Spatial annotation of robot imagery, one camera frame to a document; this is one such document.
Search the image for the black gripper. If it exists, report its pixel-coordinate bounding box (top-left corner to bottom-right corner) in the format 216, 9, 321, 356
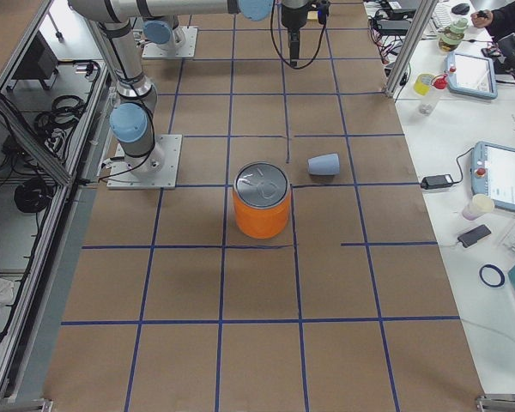
281, 0, 311, 66

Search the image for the light blue cup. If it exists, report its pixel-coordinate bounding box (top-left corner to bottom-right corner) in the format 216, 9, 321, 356
307, 153, 340, 176

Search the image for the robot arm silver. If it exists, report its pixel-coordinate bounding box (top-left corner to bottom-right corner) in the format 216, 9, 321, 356
70, 1, 318, 189

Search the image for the plastic cup on desk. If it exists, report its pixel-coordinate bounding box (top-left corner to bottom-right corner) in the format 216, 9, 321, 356
462, 194, 495, 221

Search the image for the yellow tape roll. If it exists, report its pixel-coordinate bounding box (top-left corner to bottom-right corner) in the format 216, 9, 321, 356
413, 73, 435, 96

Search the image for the clear bottle red cap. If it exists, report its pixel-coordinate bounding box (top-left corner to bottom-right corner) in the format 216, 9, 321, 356
418, 74, 448, 116

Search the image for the orange can silver lid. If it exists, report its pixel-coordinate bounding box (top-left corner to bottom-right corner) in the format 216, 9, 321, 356
233, 161, 291, 239

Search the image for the teach pendant far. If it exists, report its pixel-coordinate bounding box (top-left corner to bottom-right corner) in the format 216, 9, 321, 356
445, 51, 498, 100

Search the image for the teach pendant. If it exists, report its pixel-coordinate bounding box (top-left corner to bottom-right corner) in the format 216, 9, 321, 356
445, 51, 498, 100
470, 142, 515, 212

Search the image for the black power adapter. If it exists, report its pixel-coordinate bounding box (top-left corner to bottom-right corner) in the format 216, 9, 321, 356
420, 174, 455, 190

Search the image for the teach pendant near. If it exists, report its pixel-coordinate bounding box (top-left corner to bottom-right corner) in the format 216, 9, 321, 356
470, 142, 515, 212

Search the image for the smartphone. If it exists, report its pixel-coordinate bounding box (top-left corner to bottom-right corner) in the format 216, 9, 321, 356
457, 224, 492, 248

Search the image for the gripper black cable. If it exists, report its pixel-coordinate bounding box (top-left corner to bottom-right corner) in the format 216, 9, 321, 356
269, 0, 330, 70

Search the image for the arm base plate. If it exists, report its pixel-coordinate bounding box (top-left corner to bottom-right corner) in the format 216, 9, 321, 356
106, 135, 183, 190
142, 24, 198, 60

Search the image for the blue tape ring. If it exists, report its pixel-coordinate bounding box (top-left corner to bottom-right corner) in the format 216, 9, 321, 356
479, 264, 506, 288

